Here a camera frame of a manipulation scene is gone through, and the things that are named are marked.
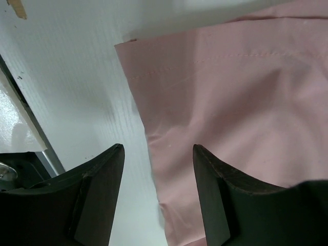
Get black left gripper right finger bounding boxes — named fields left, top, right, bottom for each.
left=193, top=145, right=327, bottom=245

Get pink trousers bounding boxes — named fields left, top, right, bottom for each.
left=115, top=1, right=327, bottom=245

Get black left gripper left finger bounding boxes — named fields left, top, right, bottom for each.
left=1, top=144, right=125, bottom=245

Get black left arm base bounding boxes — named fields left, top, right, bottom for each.
left=1, top=151, right=65, bottom=192

